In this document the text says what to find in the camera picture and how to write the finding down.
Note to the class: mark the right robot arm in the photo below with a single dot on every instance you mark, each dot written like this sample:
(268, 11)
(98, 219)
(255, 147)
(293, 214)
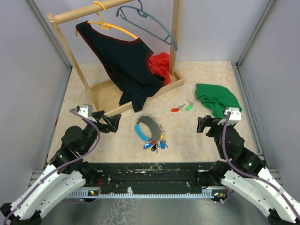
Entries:
(245, 173)

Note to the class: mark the yellow hanger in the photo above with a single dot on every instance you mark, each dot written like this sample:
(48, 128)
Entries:
(106, 26)

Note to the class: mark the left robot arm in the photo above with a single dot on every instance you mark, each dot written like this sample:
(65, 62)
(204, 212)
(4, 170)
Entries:
(66, 172)

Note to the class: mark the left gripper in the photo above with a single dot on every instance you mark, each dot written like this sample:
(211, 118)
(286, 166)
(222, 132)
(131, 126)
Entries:
(112, 122)

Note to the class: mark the wooden clothes rack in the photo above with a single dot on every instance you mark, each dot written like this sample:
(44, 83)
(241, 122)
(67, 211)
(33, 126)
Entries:
(106, 95)

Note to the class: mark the key with green tag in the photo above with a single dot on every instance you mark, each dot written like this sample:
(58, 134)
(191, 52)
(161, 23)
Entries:
(190, 106)

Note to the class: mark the navy tank top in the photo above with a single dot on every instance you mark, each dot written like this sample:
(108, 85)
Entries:
(126, 63)

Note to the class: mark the red cloth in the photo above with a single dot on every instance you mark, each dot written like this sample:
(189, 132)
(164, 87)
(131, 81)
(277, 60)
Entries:
(159, 64)

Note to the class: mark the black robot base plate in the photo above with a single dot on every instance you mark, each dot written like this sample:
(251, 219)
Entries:
(153, 178)

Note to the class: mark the green cloth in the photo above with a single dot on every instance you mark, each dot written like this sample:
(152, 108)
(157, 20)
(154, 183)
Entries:
(216, 98)

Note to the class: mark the blue tag on disc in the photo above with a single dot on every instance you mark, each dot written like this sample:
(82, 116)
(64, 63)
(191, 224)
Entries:
(147, 145)

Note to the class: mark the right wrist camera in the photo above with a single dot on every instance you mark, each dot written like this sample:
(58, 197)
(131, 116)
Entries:
(234, 115)

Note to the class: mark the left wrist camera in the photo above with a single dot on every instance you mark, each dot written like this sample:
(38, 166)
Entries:
(85, 110)

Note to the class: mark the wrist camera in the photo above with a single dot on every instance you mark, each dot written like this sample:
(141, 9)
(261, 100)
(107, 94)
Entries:
(85, 110)
(234, 115)

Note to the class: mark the black tag on disc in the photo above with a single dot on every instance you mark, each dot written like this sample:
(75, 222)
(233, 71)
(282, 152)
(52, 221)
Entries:
(154, 147)

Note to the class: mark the key with blue tag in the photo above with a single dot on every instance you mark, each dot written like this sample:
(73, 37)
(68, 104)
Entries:
(163, 144)

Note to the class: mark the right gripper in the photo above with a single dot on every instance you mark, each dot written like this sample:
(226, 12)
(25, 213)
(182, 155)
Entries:
(208, 121)

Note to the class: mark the key with red tag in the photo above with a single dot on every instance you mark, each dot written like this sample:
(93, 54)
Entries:
(177, 109)

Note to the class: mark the blue-grey hanger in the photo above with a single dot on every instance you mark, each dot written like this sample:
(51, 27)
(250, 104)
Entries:
(140, 18)

